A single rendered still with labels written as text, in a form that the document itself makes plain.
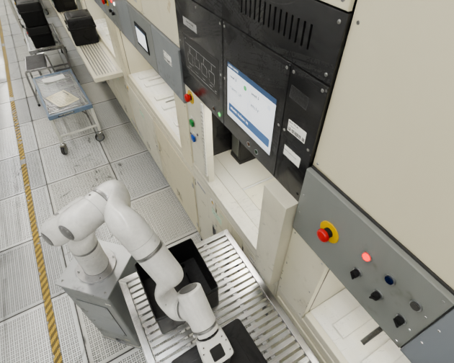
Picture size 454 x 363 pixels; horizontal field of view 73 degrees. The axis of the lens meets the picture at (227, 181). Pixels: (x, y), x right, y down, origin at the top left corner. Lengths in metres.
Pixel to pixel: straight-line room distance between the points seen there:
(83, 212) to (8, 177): 2.74
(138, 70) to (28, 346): 2.22
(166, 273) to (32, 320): 1.78
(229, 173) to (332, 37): 1.24
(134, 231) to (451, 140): 0.73
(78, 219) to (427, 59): 0.90
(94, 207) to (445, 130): 0.87
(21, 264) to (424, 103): 2.77
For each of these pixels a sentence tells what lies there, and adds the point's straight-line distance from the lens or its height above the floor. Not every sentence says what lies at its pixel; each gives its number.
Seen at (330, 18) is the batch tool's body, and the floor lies 1.93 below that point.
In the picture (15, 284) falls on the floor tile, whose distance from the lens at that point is 2.84.
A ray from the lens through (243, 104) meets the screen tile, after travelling 1.09.
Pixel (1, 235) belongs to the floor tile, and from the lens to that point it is 3.20.
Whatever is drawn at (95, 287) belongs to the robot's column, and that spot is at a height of 0.76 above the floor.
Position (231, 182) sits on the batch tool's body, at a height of 0.87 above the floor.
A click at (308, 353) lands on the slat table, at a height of 0.76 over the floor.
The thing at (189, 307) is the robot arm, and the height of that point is 1.19.
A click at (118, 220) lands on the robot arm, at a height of 1.48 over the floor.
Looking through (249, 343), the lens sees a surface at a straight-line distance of 1.25.
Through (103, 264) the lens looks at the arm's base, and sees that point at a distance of 1.64.
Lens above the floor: 2.15
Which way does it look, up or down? 46 degrees down
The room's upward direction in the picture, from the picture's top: straight up
